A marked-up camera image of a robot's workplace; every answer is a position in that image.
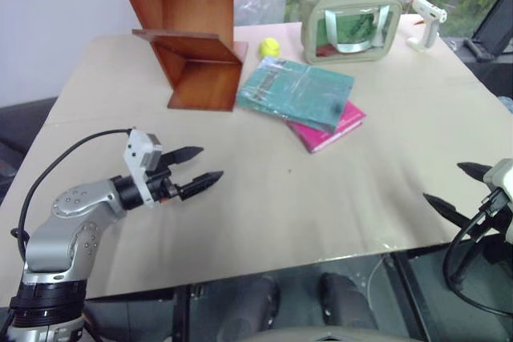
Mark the white glue gun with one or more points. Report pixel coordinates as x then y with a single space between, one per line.
429 25

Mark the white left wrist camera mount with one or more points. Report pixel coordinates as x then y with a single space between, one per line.
136 158

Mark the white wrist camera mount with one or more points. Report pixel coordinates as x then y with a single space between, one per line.
501 174
136 158

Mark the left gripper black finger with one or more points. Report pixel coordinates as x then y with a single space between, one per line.
184 154
200 183

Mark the yellow tennis ball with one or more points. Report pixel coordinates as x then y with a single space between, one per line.
269 47

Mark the black metal stand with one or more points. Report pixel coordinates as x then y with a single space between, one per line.
491 25

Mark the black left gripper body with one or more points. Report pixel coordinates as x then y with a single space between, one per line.
162 183

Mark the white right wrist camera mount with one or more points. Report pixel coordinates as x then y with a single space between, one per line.
501 174

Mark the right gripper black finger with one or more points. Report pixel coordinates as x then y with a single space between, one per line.
475 170
447 208

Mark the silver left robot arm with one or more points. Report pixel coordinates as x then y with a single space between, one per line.
60 234

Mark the black table frame bar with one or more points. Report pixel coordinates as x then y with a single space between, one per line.
413 298

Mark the wooden shelf stand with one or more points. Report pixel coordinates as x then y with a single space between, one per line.
192 17

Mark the green pouch with clear window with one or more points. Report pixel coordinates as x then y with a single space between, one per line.
310 29

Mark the teal book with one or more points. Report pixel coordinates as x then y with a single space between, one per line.
296 91

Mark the pink book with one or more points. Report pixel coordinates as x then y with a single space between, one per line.
346 125

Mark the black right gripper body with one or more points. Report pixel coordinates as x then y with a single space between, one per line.
495 218

